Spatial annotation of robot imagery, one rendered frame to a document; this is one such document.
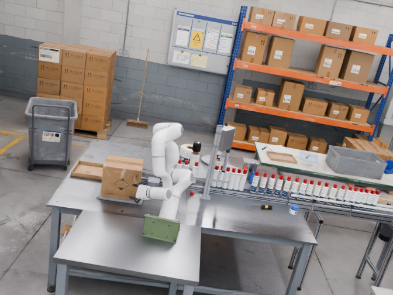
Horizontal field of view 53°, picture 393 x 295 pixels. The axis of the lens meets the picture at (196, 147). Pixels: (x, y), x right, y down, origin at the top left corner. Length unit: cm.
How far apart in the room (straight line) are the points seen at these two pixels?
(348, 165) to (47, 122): 374
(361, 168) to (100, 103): 402
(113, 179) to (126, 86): 494
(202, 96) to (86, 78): 242
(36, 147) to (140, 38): 332
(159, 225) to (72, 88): 421
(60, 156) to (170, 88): 315
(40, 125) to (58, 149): 39
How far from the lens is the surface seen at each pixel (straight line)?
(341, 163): 499
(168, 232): 278
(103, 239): 277
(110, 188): 318
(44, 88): 674
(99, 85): 652
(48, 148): 538
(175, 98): 785
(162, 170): 265
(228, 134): 330
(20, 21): 844
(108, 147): 425
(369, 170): 517
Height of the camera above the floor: 241
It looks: 20 degrees down
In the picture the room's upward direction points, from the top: 11 degrees clockwise
